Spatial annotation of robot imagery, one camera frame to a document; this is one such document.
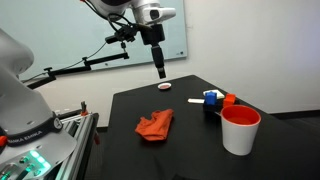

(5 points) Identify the glass whiteboard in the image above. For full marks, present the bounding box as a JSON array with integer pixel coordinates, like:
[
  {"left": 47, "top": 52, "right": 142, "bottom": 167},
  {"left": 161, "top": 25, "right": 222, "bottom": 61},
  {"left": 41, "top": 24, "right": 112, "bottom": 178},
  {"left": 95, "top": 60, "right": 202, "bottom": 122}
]
[{"left": 0, "top": 0, "right": 188, "bottom": 82}]

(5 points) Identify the pale yellow sticky note pad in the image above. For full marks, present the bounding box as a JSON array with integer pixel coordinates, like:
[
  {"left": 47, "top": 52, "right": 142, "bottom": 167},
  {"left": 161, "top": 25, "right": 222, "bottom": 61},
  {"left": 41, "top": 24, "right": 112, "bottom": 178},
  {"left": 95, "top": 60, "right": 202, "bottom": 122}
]
[{"left": 202, "top": 88, "right": 226, "bottom": 100}]

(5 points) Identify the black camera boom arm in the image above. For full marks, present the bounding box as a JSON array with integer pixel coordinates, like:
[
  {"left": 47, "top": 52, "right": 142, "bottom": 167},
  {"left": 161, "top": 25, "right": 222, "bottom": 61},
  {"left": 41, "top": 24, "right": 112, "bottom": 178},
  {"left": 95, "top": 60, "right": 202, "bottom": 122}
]
[{"left": 19, "top": 51, "right": 130, "bottom": 90}]

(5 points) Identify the orange printed plastic block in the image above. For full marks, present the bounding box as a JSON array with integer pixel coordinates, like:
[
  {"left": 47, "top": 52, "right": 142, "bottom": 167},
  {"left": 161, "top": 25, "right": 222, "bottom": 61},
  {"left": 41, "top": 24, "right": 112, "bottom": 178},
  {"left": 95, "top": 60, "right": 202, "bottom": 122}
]
[{"left": 222, "top": 92, "right": 237, "bottom": 108}]

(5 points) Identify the thin black boom cable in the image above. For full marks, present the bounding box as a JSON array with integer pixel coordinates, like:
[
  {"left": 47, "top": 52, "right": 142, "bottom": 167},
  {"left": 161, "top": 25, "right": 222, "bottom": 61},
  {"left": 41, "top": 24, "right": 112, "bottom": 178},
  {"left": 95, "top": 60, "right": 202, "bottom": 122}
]
[{"left": 19, "top": 41, "right": 108, "bottom": 83}]

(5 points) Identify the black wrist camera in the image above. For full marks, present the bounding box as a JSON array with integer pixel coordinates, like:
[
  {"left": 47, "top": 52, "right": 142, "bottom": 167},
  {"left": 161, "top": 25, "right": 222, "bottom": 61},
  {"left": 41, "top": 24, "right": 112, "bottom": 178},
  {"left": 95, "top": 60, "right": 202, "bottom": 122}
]
[{"left": 123, "top": 23, "right": 144, "bottom": 36}]

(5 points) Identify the white mug orange interior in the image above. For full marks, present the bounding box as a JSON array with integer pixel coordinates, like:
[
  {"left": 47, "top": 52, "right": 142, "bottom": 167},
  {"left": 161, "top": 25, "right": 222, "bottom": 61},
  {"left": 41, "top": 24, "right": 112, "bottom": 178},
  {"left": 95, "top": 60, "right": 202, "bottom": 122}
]
[{"left": 219, "top": 104, "right": 262, "bottom": 157}]

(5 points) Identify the orange black bar clamp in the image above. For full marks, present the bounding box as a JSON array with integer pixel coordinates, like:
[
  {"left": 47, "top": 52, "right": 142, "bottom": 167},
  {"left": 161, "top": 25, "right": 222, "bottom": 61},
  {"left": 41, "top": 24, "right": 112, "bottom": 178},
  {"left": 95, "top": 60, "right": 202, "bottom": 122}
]
[{"left": 79, "top": 100, "right": 90, "bottom": 117}]

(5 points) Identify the black stereo camera bar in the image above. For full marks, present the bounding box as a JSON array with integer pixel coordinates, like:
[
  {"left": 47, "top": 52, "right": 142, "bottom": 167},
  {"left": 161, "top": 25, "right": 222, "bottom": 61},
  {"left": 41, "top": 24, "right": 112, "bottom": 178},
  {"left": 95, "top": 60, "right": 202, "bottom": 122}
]
[{"left": 105, "top": 32, "right": 132, "bottom": 54}]

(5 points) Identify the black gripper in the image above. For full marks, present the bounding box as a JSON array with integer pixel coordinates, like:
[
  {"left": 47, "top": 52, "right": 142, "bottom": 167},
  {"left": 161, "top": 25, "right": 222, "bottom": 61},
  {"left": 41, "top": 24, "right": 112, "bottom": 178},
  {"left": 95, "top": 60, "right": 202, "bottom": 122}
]
[{"left": 139, "top": 23, "right": 167, "bottom": 80}]

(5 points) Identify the small white red dish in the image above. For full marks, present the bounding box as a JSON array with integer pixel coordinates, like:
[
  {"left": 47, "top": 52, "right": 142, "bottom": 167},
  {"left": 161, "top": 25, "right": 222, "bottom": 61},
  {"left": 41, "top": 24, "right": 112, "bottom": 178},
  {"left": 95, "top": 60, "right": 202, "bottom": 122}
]
[{"left": 157, "top": 82, "right": 173, "bottom": 91}]

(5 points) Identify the white strip with orange tip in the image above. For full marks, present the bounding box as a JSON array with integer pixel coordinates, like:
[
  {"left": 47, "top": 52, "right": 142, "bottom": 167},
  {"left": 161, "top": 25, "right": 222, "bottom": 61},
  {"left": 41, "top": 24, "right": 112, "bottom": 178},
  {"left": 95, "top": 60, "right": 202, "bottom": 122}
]
[{"left": 187, "top": 97, "right": 206, "bottom": 105}]

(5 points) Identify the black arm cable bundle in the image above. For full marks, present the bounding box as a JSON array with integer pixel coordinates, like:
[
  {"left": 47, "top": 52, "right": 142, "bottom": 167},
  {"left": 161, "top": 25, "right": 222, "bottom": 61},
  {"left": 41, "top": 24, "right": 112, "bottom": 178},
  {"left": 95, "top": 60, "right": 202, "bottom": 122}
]
[{"left": 79, "top": 0, "right": 138, "bottom": 33}]

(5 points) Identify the orange cloth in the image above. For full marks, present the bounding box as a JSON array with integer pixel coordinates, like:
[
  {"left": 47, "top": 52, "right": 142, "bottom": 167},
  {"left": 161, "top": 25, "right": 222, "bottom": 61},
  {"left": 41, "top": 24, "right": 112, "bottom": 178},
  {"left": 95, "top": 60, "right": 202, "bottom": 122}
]
[{"left": 134, "top": 108, "right": 175, "bottom": 142}]

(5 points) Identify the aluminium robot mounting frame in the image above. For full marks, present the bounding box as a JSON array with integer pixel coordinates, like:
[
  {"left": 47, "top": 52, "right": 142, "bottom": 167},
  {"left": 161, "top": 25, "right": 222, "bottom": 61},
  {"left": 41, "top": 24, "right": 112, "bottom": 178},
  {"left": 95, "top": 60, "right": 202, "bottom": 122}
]
[{"left": 49, "top": 111, "right": 100, "bottom": 180}]

